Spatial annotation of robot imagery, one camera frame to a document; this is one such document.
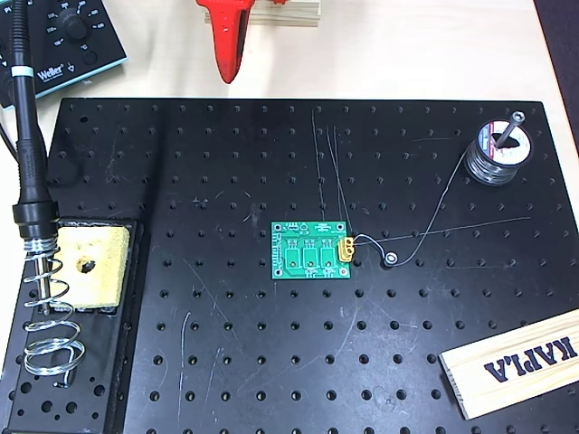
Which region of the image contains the wooden plank with Kapla print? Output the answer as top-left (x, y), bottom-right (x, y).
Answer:
top-left (438, 309), bottom-right (579, 421)

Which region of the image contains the black soldering stand base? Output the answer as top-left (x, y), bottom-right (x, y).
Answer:
top-left (0, 216), bottom-right (146, 434)

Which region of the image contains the black soldering iron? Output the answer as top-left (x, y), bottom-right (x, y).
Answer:
top-left (4, 0), bottom-right (61, 317)

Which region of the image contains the solder wire spool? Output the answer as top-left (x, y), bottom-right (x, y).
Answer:
top-left (463, 116), bottom-right (535, 186)

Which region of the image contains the long metal bolt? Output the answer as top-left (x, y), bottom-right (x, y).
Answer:
top-left (496, 110), bottom-right (528, 148)

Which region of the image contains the yellow power connector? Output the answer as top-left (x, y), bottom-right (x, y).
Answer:
top-left (337, 234), bottom-right (358, 264)

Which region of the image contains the thin solder wire strand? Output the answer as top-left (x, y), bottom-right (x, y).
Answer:
top-left (352, 151), bottom-right (470, 268)

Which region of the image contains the green circuit board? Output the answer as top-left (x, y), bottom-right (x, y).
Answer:
top-left (270, 220), bottom-right (353, 280)

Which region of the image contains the yellow cleaning sponge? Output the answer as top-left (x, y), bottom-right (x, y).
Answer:
top-left (50, 224), bottom-right (131, 313)

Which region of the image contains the silver spring iron holder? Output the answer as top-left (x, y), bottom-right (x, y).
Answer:
top-left (20, 235), bottom-right (87, 390)

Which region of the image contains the light wooden block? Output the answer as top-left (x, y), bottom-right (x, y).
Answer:
top-left (203, 0), bottom-right (322, 29)

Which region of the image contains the black perforated breadboard plate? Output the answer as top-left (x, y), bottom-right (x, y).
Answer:
top-left (0, 97), bottom-right (579, 434)

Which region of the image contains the teal Weller soldering station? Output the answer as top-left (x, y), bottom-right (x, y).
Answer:
top-left (0, 0), bottom-right (128, 109)

